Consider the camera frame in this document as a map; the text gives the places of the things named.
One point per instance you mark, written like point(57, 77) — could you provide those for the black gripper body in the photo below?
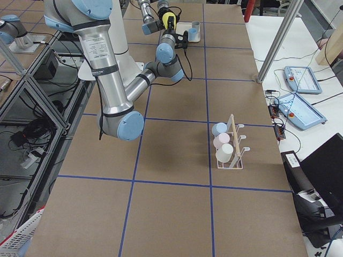
point(179, 39)

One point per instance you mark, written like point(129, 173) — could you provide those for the yellow plastic cup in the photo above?
point(169, 19)

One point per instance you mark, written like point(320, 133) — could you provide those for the grey plastic cup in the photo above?
point(195, 25)

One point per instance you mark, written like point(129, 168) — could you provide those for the light blue plastic cup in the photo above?
point(219, 128)

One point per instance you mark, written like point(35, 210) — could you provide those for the pink plastic cup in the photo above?
point(221, 139)

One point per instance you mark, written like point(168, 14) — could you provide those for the pale green plastic cup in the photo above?
point(224, 153)

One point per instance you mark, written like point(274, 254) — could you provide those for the cream plastic tray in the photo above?
point(184, 26)

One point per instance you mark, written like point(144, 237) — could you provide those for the red cylinder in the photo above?
point(249, 9)

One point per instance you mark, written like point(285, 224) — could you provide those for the far orange usb hub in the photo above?
point(273, 110)

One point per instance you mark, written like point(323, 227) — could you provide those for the orange usb hub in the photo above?
point(279, 130)
point(273, 110)

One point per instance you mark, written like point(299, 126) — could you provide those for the far blue teach pendant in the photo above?
point(302, 80)

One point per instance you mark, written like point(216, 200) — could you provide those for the blue teach pendant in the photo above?
point(302, 80)
point(299, 111)

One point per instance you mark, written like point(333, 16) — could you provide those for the near blue teach pendant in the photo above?
point(299, 111)

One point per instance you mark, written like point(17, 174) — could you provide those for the near orange usb hub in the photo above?
point(279, 130)

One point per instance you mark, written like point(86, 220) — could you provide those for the white perforated basket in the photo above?
point(18, 242)

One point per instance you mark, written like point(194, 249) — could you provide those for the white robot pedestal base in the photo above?
point(129, 69)

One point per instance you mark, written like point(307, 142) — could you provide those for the aluminium frame post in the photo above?
point(287, 21)

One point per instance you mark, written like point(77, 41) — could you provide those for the white wire cup rack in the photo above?
point(236, 161)

